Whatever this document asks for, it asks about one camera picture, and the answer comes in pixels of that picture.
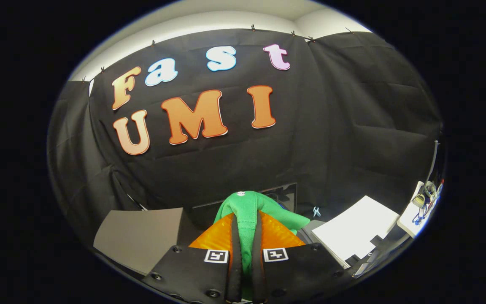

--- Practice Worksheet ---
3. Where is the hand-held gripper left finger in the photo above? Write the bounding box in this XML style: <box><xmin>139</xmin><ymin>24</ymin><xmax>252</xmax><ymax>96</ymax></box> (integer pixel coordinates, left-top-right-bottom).
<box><xmin>143</xmin><ymin>212</ymin><xmax>244</xmax><ymax>304</ymax></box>

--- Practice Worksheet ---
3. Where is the green polo shirt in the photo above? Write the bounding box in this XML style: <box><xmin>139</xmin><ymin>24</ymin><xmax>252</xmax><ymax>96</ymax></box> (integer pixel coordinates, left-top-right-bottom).
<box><xmin>213</xmin><ymin>191</ymin><xmax>311</xmax><ymax>296</ymax></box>

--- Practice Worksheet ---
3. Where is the grey side table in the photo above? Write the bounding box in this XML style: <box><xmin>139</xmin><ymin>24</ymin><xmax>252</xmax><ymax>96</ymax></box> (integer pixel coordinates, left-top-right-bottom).
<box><xmin>93</xmin><ymin>207</ymin><xmax>184</xmax><ymax>275</ymax></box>

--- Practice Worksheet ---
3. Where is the black thin stand rod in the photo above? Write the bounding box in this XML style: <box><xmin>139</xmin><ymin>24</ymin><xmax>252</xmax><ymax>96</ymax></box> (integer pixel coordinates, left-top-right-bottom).
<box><xmin>126</xmin><ymin>193</ymin><xmax>147</xmax><ymax>211</ymax></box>

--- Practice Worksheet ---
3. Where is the white table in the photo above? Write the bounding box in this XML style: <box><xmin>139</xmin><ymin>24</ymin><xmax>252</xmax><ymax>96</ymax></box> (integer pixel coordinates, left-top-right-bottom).
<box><xmin>310</xmin><ymin>195</ymin><xmax>400</xmax><ymax>269</ymax></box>

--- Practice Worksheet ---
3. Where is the row of black cloth clips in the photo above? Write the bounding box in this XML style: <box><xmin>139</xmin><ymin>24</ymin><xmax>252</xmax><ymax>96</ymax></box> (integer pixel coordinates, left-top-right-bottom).
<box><xmin>81</xmin><ymin>24</ymin><xmax>355</xmax><ymax>83</ymax></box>

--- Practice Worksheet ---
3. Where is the grey metal pole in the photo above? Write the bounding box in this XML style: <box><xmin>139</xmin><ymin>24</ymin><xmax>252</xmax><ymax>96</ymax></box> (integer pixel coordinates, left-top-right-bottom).
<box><xmin>431</xmin><ymin>141</ymin><xmax>439</xmax><ymax>180</ymax></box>

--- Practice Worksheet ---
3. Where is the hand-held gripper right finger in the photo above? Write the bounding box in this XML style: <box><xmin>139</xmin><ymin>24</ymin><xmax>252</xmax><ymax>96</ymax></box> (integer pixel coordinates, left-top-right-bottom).
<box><xmin>251</xmin><ymin>211</ymin><xmax>346</xmax><ymax>304</ymax></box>

